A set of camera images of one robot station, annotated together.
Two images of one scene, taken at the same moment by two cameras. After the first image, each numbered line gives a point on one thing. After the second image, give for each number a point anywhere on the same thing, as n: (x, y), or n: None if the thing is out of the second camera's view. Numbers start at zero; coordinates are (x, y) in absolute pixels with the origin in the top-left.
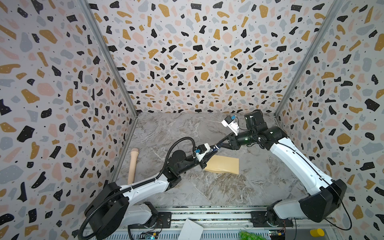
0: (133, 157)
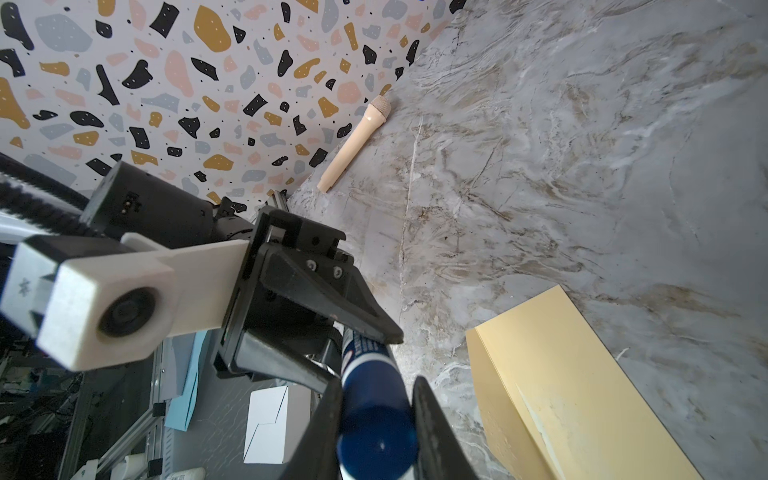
0: (356, 143)
